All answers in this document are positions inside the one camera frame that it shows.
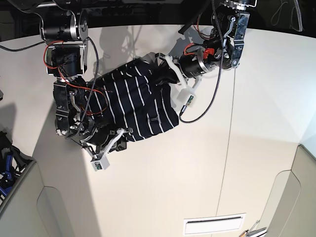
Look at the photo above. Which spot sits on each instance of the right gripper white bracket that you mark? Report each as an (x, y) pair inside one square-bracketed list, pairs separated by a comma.
[(102, 144)]

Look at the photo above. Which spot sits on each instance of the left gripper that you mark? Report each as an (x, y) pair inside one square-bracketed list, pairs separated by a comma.
[(185, 70)]

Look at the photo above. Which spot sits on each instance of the navy white striped t-shirt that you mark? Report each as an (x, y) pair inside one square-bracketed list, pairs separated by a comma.
[(128, 98)]

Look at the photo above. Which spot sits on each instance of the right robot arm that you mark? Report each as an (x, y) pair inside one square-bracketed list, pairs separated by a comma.
[(85, 110)]

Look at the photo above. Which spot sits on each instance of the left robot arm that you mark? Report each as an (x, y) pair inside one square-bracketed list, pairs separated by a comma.
[(222, 48)]

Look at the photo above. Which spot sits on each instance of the grey chair left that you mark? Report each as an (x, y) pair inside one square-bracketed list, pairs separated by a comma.
[(35, 208)]

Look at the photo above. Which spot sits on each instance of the grey chair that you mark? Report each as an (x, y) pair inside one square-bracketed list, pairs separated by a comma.
[(291, 207), (35, 208)]

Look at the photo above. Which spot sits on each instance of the blue black clamps pile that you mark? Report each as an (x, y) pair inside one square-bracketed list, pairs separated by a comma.
[(12, 164)]

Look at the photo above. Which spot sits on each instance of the metal tool at edge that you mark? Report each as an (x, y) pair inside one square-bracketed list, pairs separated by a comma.
[(252, 232)]

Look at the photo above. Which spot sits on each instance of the grey chair right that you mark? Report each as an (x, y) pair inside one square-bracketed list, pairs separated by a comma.
[(291, 207)]

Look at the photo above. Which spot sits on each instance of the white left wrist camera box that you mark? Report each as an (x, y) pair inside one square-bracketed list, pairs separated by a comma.
[(186, 95)]

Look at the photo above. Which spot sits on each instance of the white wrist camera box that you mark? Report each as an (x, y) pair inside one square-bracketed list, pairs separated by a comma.
[(186, 95), (100, 162)]

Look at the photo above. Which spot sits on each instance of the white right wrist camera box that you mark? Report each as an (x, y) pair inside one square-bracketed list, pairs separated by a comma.
[(100, 162)]

